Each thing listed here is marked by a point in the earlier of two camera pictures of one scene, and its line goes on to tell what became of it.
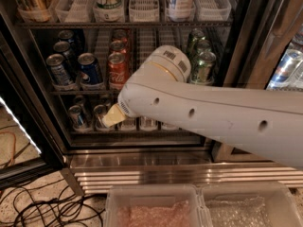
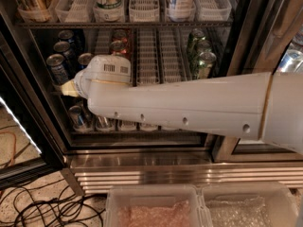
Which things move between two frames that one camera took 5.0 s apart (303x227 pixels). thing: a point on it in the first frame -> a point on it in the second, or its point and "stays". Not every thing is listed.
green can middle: x=204 y=45 stays
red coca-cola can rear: x=119 y=35 stays
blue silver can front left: x=55 y=61 stays
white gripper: x=124 y=106 -> x=81 y=83
